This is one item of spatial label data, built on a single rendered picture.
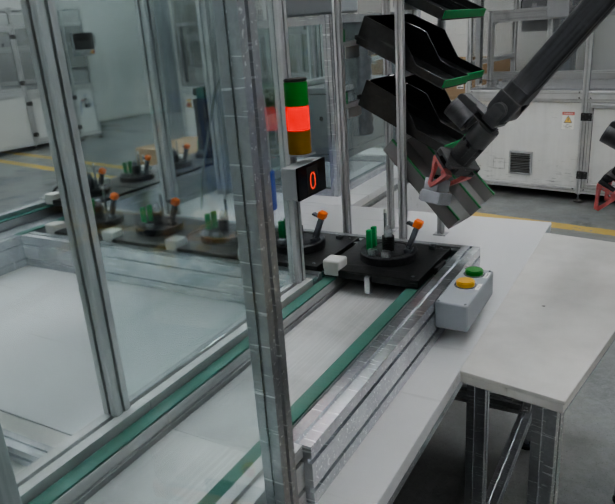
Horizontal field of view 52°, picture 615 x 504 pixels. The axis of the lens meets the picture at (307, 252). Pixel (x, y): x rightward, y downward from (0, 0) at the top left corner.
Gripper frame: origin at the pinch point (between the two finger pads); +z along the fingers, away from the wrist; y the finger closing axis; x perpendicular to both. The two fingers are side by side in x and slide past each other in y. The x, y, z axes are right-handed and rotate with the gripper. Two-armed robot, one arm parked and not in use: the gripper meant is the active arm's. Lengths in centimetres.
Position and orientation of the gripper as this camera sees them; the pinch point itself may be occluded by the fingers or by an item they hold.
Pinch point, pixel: (437, 183)
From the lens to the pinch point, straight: 160.6
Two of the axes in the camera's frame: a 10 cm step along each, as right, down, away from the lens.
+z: -4.6, 6.0, 6.6
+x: 3.4, 8.0, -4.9
